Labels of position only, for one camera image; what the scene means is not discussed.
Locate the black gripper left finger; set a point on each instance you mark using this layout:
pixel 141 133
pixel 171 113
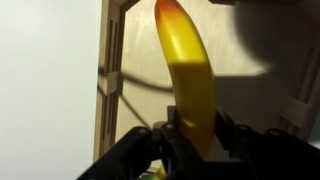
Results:
pixel 140 150

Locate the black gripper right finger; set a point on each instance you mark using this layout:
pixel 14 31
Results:
pixel 266 153

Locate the yellow banana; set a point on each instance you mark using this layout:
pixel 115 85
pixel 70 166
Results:
pixel 191 86

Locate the wooden tray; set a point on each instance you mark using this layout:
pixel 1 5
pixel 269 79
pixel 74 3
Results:
pixel 146 50

